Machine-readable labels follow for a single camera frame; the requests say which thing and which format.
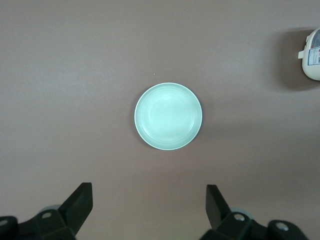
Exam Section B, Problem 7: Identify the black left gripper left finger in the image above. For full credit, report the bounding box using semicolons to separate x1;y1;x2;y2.
0;182;94;240

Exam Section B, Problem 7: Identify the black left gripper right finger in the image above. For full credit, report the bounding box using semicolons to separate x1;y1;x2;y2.
199;184;309;240

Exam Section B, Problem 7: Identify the white rice cooker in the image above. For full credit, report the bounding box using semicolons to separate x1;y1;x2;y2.
297;27;320;82

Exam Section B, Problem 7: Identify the mint green round plate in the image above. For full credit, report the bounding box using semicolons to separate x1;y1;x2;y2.
134;82;203;151

